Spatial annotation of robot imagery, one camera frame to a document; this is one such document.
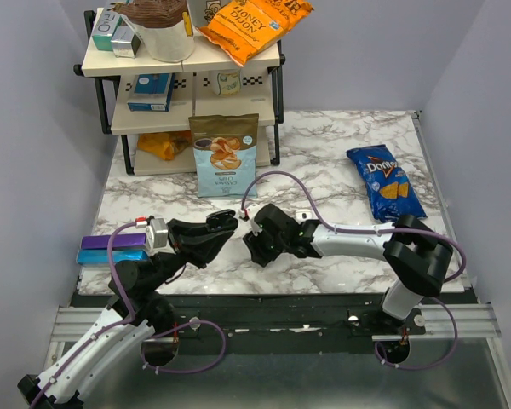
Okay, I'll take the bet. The aluminium rail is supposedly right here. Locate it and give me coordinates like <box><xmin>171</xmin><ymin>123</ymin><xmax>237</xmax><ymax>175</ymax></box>
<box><xmin>50</xmin><ymin>304</ymin><xmax>502</xmax><ymax>343</ymax></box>

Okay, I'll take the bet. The black marbled charging case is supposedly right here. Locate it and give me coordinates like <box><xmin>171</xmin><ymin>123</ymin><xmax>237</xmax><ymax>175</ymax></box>
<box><xmin>205</xmin><ymin>209</ymin><xmax>238</xmax><ymax>229</ymax></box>

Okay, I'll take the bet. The cassava chips bag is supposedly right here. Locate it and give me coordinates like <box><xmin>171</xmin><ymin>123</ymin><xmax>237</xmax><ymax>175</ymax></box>
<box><xmin>188</xmin><ymin>113</ymin><xmax>259</xmax><ymax>198</ymax></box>

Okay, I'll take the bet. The white and brown paper bag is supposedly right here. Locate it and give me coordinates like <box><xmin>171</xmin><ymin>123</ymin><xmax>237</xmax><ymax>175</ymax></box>
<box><xmin>113</xmin><ymin>0</ymin><xmax>195</xmax><ymax>63</ymax></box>

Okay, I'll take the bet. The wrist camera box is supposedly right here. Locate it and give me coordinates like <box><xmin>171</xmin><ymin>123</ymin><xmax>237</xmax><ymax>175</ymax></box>
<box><xmin>238</xmin><ymin>204</ymin><xmax>262</xmax><ymax>236</ymax></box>
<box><xmin>146</xmin><ymin>216</ymin><xmax>169</xmax><ymax>250</ymax></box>

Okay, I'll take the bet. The blue doritos bag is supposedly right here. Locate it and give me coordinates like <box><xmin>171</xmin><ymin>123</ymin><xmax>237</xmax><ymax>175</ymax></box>
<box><xmin>346</xmin><ymin>144</ymin><xmax>427</xmax><ymax>222</ymax></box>

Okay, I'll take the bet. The blue box on shelf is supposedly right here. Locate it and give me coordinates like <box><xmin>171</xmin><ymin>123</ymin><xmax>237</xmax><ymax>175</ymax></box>
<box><xmin>127</xmin><ymin>73</ymin><xmax>175</xmax><ymax>112</ymax></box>

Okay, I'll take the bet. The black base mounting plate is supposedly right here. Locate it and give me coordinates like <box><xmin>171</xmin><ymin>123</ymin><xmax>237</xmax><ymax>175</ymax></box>
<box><xmin>149</xmin><ymin>294</ymin><xmax>429</xmax><ymax>360</ymax></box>

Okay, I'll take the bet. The black and cream shelf rack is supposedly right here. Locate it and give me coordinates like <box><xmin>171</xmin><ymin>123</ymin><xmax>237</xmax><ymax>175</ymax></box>
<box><xmin>73</xmin><ymin>8</ymin><xmax>285</xmax><ymax>176</ymax></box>

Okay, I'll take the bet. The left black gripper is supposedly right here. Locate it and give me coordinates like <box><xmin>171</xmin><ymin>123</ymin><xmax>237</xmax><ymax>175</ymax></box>
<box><xmin>147</xmin><ymin>218</ymin><xmax>234</xmax><ymax>292</ymax></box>

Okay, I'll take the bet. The white carton top shelf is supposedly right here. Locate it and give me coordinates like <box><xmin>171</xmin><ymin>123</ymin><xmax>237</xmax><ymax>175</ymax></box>
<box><xmin>187</xmin><ymin>0</ymin><xmax>230</xmax><ymax>27</ymax></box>

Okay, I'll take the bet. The purple box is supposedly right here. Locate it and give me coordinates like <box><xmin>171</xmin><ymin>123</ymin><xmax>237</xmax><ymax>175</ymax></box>
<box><xmin>80</xmin><ymin>233</ymin><xmax>148</xmax><ymax>251</ymax></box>

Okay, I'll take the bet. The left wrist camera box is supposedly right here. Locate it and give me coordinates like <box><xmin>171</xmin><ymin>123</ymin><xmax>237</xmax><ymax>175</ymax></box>
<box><xmin>146</xmin><ymin>216</ymin><xmax>169</xmax><ymax>250</ymax></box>

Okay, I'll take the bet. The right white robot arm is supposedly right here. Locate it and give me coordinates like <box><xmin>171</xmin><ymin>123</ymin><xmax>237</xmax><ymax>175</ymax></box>
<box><xmin>243</xmin><ymin>204</ymin><xmax>453</xmax><ymax>334</ymax></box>

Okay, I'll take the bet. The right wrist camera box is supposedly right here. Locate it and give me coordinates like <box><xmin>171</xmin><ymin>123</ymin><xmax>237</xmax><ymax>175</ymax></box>
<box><xmin>238</xmin><ymin>204</ymin><xmax>262</xmax><ymax>236</ymax></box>

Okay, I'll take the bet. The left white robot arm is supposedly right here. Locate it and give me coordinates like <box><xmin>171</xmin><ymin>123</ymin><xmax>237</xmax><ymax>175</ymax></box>
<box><xmin>18</xmin><ymin>210</ymin><xmax>238</xmax><ymax>408</ymax></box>

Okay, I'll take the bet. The white cup on shelf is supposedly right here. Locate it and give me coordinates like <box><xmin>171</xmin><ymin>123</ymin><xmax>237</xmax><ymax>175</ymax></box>
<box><xmin>209</xmin><ymin>69</ymin><xmax>242</xmax><ymax>97</ymax></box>

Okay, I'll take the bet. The teal RO box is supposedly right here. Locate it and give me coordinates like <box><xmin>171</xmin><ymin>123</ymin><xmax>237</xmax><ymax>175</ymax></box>
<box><xmin>91</xmin><ymin>0</ymin><xmax>129</xmax><ymax>52</ymax></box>

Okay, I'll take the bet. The orange snack bag bottom shelf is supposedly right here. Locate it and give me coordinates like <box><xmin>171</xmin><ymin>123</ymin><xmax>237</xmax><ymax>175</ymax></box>
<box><xmin>137</xmin><ymin>130</ymin><xmax>192</xmax><ymax>161</ymax></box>

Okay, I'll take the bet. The silver small box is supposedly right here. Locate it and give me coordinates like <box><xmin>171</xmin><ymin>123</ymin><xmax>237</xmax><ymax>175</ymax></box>
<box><xmin>111</xmin><ymin>25</ymin><xmax>141</xmax><ymax>59</ymax></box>

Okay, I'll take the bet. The orange honey dijon chip bag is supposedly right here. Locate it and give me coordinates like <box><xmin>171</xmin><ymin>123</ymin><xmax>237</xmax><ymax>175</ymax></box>
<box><xmin>198</xmin><ymin>0</ymin><xmax>313</xmax><ymax>67</ymax></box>

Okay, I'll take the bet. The shiny blue box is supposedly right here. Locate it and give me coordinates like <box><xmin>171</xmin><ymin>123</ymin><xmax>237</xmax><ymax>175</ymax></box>
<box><xmin>77</xmin><ymin>250</ymin><xmax>149</xmax><ymax>266</ymax></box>

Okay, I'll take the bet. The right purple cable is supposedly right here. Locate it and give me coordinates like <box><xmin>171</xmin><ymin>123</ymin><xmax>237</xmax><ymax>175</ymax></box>
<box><xmin>241</xmin><ymin>170</ymin><xmax>468</xmax><ymax>371</ymax></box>

